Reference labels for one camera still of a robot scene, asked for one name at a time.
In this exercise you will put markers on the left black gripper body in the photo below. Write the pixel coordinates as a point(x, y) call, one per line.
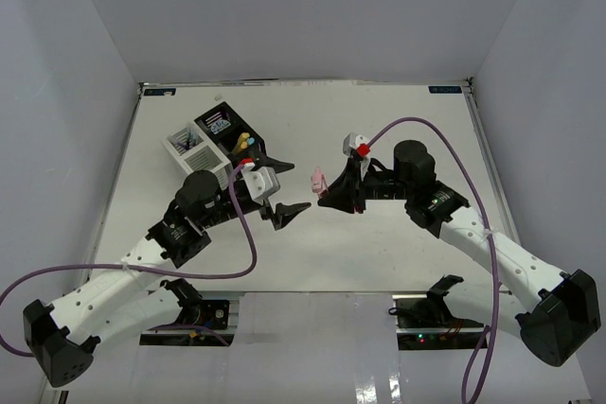
point(266, 212)

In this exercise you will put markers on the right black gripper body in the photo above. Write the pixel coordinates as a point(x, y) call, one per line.
point(376, 185)

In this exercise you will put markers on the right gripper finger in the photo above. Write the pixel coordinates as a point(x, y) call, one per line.
point(338, 199)
point(346, 177)

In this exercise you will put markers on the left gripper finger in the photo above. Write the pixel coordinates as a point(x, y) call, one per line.
point(276, 165)
point(284, 214)

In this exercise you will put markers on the pink highlighter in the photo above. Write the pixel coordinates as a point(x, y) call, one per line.
point(318, 183)

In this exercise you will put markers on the blue gel pen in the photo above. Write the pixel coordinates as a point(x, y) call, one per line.
point(191, 140)

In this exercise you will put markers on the pale yellow highlighter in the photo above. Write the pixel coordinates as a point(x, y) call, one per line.
point(242, 138)

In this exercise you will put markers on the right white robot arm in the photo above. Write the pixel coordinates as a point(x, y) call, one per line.
point(552, 311)

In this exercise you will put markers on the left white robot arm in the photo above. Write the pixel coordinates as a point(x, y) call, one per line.
point(146, 288)

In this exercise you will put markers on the black mesh pen holder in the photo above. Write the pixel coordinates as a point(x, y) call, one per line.
point(224, 126)

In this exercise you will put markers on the white slotted pen holder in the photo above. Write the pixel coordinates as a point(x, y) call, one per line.
point(204, 156)

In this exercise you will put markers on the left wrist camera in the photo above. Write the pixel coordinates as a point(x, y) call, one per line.
point(261, 182)

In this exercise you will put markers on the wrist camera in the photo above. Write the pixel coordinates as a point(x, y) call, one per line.
point(355, 142)
point(261, 182)

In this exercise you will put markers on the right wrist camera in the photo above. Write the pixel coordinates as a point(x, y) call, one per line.
point(355, 142)

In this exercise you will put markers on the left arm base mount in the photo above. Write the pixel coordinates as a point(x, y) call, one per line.
point(209, 325)

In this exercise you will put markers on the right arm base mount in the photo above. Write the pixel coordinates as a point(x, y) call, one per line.
point(422, 325)

